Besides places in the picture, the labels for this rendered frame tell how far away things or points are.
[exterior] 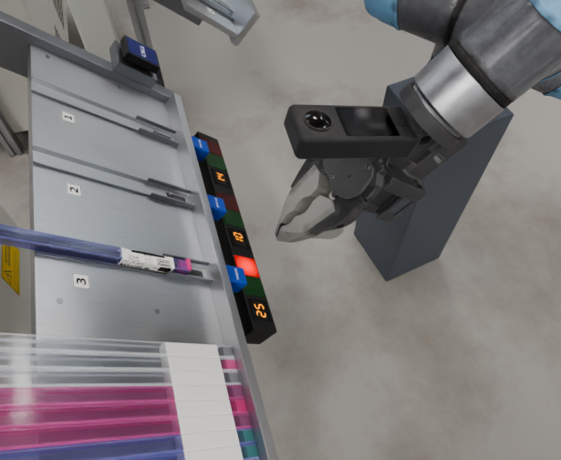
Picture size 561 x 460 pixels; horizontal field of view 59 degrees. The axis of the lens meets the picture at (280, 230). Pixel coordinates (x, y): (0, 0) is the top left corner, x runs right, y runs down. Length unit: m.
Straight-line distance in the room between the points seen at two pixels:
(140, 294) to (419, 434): 0.91
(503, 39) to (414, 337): 1.01
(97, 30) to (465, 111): 0.73
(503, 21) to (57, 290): 0.42
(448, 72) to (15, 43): 0.50
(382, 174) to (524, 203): 1.26
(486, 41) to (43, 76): 0.48
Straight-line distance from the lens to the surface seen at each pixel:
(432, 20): 0.56
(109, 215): 0.55
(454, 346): 1.38
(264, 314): 0.62
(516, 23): 0.44
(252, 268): 0.65
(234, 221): 0.68
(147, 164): 0.64
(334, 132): 0.42
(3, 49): 0.71
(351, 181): 0.47
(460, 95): 0.44
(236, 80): 1.93
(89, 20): 1.00
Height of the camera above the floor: 1.22
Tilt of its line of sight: 56 degrees down
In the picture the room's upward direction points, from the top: straight up
